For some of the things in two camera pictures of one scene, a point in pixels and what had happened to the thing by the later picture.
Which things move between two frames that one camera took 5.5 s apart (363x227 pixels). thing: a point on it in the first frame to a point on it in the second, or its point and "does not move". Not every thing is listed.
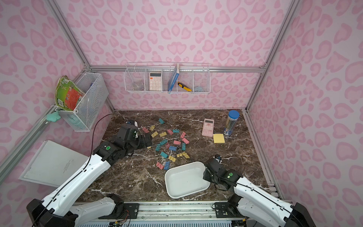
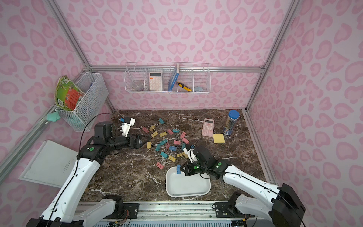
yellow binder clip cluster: [183, 153] does not move
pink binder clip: [159, 164] does not move
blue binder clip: [167, 165] to [178, 171]
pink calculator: [208, 127] does not move
